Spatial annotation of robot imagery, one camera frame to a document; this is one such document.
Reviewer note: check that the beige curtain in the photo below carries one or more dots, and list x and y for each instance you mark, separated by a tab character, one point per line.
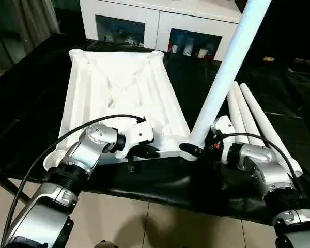
23	25

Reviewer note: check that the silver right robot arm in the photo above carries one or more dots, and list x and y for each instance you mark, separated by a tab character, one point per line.
268	175

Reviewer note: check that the white printed mug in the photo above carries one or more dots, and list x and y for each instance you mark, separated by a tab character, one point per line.
188	49

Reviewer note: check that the white sideboard cabinet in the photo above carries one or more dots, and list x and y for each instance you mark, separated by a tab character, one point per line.
157	18

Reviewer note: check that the white plastic table top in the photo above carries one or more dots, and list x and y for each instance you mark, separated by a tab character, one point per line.
113	85

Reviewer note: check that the small beige label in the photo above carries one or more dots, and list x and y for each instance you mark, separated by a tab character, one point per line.
269	59

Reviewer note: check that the white plastic table leg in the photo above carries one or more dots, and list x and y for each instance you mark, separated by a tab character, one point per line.
237	111
226	109
230	64
263	124

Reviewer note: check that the black shiny mat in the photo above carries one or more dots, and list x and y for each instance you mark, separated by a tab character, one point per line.
28	103

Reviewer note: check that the brown rounded object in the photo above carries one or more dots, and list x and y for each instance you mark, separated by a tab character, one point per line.
106	244

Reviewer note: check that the small white cup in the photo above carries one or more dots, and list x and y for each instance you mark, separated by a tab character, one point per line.
174	48
202	53

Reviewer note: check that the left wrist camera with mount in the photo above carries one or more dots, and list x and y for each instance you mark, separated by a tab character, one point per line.
139	133

